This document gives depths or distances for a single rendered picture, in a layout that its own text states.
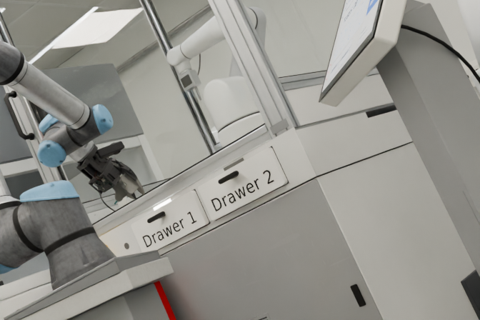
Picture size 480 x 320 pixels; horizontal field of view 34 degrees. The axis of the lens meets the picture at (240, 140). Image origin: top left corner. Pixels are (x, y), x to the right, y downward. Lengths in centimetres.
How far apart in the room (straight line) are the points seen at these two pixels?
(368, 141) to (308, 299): 53
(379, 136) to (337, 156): 29
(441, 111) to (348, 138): 65
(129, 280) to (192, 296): 91
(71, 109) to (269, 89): 53
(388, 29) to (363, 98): 100
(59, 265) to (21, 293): 135
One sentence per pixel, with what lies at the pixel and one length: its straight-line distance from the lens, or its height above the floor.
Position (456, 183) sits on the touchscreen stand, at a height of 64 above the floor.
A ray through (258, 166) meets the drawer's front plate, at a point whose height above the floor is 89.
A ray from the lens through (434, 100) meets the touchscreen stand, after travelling 175.
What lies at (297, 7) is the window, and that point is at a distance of 252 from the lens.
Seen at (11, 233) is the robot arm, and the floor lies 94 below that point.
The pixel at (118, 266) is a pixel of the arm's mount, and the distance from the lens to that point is 160.
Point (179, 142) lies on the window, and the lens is 241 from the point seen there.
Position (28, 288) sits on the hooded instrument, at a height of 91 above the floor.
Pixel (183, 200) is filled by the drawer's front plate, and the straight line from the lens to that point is 239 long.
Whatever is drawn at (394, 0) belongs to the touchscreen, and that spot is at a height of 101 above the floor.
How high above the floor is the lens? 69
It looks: 8 degrees up
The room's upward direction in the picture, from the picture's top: 25 degrees counter-clockwise
